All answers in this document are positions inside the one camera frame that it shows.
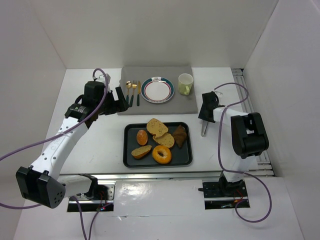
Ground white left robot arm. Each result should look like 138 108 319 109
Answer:
15 81 129 209

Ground light green mug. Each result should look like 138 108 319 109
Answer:
178 73 194 96

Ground gold spoon green handle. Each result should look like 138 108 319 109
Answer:
125 81 132 103

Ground white plate teal rim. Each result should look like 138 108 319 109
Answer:
140 76 175 104

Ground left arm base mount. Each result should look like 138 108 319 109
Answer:
65 173 115 213

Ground grey place mat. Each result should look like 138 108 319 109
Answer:
119 65 198 116

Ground brown chocolate croissant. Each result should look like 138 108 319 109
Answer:
172 125 187 148

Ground metal bread tongs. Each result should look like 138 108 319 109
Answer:
200 120 209 137

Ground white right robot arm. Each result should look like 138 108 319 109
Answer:
198 91 269 197

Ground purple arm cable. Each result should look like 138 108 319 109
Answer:
0 67 112 240
213 82 273 224

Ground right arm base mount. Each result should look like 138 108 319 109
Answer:
198 176 250 210

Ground dark rectangular baking tray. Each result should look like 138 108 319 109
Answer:
122 121 194 168

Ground orange round bun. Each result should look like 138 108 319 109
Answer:
136 129 148 146

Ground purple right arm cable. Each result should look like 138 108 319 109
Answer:
213 82 273 224

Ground gold knife green handle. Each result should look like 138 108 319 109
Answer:
136 81 141 107

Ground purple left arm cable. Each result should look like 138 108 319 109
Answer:
0 67 112 240

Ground upper seeded bread slice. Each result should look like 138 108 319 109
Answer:
146 118 169 138

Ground gold fork green handle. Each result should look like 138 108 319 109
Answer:
129 80 137 107

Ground lower seeded bread slice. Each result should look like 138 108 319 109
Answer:
152 132 175 149

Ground small seeded bread slice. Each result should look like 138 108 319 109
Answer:
131 145 152 159

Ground aluminium side rail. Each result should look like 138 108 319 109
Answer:
231 68 275 177

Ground orange glazed donut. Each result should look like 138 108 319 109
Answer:
152 145 172 165

